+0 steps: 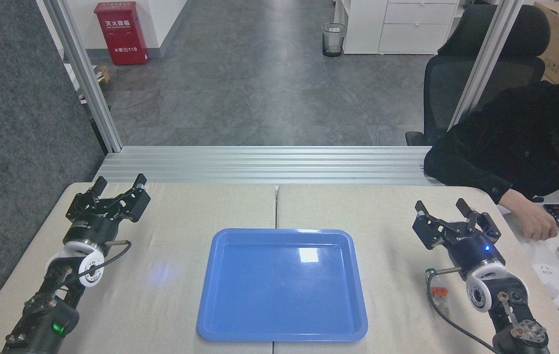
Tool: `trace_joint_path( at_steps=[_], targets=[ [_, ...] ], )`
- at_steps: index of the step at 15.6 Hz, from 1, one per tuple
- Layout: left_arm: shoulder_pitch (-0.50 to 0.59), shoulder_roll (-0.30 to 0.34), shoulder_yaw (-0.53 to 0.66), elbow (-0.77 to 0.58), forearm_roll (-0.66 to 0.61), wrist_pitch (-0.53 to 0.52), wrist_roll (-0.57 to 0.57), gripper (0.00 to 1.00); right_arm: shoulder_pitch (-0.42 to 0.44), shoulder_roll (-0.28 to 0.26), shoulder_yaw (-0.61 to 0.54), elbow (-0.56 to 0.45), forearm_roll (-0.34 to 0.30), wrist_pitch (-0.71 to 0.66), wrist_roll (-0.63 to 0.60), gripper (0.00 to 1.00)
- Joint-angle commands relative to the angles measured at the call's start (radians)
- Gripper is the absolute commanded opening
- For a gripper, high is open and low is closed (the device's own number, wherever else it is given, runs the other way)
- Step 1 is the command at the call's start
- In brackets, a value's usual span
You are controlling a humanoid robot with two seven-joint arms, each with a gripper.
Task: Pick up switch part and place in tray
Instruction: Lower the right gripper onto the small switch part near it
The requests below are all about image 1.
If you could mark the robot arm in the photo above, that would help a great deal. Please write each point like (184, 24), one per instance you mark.
(46, 314)
(506, 300)

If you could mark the blue plastic tray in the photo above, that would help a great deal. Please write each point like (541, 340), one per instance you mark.
(282, 285)

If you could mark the person's right hand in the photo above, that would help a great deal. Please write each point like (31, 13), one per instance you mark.
(538, 225)

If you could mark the black office chair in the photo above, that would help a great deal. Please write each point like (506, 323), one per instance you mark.
(456, 83)

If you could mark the white drawer cabinet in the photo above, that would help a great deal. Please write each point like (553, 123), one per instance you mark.
(407, 27)

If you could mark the small cardboard box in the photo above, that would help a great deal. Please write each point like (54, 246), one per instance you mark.
(103, 73)

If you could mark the white orange switch part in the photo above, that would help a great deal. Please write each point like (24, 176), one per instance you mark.
(439, 291)

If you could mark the person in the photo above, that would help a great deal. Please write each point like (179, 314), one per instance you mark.
(506, 147)

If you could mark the silver aluminium rail platform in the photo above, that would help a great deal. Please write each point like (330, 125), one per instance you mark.
(269, 164)

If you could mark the red fire extinguisher box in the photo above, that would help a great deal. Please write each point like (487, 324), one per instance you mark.
(121, 34)

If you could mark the white power strip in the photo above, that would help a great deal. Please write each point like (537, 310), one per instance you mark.
(557, 287)

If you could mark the silver aluminium post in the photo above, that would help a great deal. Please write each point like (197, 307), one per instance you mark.
(85, 73)
(486, 64)

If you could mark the dark grey partition panel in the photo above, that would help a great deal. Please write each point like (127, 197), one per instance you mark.
(18, 147)

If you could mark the grey mesh trash can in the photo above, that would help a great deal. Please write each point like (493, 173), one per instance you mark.
(333, 39)

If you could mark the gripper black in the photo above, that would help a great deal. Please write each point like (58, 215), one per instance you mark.
(92, 230)
(474, 250)

